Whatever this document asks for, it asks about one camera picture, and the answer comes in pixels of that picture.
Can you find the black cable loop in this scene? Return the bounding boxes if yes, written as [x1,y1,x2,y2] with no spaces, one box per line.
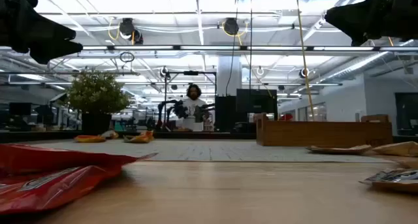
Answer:
[119,51,135,63]

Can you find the dark desk monitor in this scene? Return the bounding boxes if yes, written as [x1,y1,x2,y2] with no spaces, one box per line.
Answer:
[8,102,33,116]

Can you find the wooden tea box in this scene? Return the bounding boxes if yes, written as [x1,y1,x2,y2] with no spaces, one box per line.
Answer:
[255,113,394,148]

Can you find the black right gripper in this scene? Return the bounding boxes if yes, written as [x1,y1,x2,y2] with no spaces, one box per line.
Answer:
[325,0,418,47]

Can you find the grey woven placemat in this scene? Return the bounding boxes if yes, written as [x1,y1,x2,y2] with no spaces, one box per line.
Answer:
[32,138,394,163]

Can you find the black monitor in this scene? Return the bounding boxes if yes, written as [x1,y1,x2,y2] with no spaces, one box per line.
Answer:
[235,88,278,114]

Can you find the long light strip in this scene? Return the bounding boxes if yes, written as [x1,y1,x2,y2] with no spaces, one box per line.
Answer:
[81,44,418,52]

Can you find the green potted plant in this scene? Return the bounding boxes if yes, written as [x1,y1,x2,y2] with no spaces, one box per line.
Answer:
[63,70,131,136]

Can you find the person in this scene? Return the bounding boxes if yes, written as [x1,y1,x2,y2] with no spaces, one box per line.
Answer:
[176,83,210,133]

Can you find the red strawberry tea packet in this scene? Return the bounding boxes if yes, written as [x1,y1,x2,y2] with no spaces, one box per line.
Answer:
[0,165,122,216]
[0,143,158,178]

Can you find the black camera gantry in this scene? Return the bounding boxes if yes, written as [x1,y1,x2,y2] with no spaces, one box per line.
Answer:
[163,70,218,132]

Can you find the thin black hanging cable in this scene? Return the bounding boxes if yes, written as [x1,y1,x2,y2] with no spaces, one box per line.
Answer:
[225,8,239,97]

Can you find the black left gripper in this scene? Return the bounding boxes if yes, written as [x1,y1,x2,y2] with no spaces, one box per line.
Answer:
[0,5,84,65]

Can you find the black cabinet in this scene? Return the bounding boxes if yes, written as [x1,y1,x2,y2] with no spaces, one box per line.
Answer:
[214,95,238,133]

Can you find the dark office chair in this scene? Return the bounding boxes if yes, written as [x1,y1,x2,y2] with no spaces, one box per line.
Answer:
[34,104,55,125]

